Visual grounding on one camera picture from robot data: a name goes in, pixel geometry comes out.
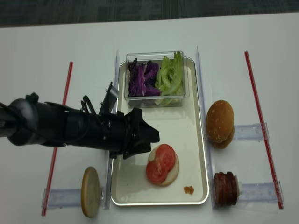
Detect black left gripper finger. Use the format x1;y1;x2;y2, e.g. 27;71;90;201
139;121;160;143

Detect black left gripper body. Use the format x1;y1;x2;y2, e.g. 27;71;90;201
67;108;151;159

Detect tomato slice front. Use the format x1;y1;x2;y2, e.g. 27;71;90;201
155;144;176;171

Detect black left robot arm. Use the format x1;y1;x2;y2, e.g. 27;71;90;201
0;93;160;159

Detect green lettuce leaves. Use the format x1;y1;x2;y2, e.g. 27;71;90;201
155;51;185;106

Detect stack of meat patties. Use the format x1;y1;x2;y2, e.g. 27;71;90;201
214;172;239;206

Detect white pusher block patties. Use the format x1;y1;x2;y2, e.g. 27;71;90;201
234;175;242;197

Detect white metal tray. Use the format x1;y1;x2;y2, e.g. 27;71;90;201
111;57;209;206

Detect bottom bun slice on tray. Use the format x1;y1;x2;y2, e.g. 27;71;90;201
148;146;179;186

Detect purple cabbage leaves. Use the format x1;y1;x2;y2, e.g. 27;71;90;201
127;58;161;97

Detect clear plastic salad container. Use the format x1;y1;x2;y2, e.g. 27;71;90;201
123;51;189;108

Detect standing bun slice left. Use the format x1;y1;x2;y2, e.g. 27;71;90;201
81;167;100;218

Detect brown sauce crumb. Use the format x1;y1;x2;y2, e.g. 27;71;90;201
183;186;194;195

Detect bun top behind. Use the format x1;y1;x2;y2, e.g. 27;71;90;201
211;127;235;149

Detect left lower clear pusher track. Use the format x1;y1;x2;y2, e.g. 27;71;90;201
41;186;106;209

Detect clear pusher track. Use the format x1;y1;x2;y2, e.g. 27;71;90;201
233;123;269;141
237;182;284;203
41;186;106;209

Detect right upper clear pusher track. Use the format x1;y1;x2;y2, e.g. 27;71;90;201
233;123;269;141

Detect right lower clear pusher track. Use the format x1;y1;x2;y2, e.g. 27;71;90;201
237;182;284;203

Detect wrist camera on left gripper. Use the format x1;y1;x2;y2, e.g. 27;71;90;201
99;82;119;115

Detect left red rail strip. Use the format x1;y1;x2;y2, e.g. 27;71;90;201
41;61;73;217

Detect red rail strip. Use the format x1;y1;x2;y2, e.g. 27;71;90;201
244;51;284;210
41;61;73;217

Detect right red rail strip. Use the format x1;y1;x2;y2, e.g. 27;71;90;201
244;51;284;210

